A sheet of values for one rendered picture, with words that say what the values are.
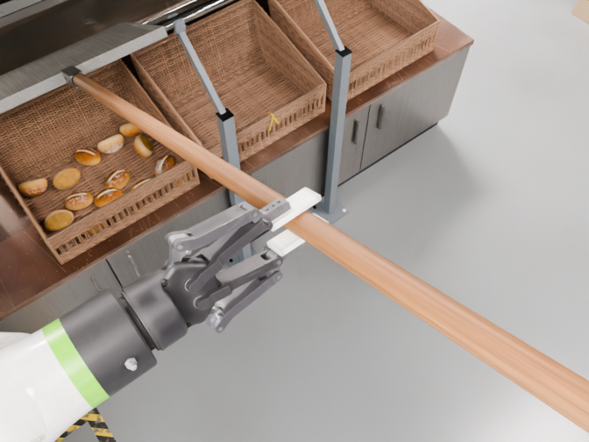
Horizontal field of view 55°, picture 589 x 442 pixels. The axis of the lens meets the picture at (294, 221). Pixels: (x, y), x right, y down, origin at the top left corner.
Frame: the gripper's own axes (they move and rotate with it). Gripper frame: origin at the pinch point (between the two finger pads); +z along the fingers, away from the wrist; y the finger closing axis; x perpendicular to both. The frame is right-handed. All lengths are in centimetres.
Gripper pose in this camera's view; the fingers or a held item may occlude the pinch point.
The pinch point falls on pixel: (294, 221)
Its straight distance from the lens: 64.2
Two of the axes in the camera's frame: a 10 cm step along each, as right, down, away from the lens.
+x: 5.6, 3.6, -7.5
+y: 2.6, 7.8, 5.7
